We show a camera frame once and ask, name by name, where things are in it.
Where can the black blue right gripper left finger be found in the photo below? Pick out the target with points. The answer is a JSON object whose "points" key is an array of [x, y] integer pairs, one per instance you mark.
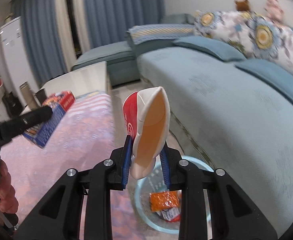
{"points": [[80, 197]]}

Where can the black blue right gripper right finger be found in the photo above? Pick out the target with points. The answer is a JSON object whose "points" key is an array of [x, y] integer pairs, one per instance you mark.
{"points": [[233, 214]]}

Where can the blue small card box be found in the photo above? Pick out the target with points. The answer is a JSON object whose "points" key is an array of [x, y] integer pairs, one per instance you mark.
{"points": [[60, 103]]}

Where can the orange snack wrapper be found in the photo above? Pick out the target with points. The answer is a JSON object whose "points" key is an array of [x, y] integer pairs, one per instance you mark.
{"points": [[164, 200]]}

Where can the red white paper cup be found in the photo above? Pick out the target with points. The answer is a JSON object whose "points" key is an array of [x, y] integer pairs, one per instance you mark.
{"points": [[147, 117]]}

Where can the light blue trash basket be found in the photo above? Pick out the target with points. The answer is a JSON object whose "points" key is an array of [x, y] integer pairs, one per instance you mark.
{"points": [[166, 221]]}

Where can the person's left hand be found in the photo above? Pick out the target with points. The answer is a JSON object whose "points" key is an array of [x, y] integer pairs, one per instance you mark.
{"points": [[8, 201]]}

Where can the black acoustic guitar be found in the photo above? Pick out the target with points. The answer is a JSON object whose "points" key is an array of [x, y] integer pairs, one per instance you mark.
{"points": [[12, 104]]}

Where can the gold metal thermos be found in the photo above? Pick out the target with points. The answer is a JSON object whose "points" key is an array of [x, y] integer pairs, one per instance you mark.
{"points": [[28, 96]]}

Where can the dark brown cup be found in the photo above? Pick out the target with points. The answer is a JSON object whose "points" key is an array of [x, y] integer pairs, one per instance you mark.
{"points": [[41, 96]]}

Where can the white air conditioner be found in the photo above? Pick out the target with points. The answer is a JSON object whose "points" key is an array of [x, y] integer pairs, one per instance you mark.
{"points": [[16, 57]]}

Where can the pink patterned table cloth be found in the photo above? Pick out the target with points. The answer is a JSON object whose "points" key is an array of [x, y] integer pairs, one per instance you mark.
{"points": [[80, 141]]}

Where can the teal fabric sofa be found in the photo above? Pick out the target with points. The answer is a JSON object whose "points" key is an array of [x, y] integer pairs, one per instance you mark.
{"points": [[233, 115]]}

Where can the teal sofa chaise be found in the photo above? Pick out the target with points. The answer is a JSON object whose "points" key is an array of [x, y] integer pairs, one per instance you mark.
{"points": [[121, 57]]}

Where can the blue window curtain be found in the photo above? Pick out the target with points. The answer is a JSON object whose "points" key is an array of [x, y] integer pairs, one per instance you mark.
{"points": [[47, 28]]}

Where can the striped sofa armrest cover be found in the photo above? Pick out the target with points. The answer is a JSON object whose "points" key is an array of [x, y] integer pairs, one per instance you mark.
{"points": [[144, 33]]}

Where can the floral long pillow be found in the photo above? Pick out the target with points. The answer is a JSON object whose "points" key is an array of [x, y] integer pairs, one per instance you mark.
{"points": [[255, 36]]}

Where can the pink plush toy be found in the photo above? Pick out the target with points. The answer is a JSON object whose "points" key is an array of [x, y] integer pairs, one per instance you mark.
{"points": [[274, 10]]}

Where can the brown plush toy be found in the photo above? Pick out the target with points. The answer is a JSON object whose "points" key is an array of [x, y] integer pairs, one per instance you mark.
{"points": [[242, 5]]}

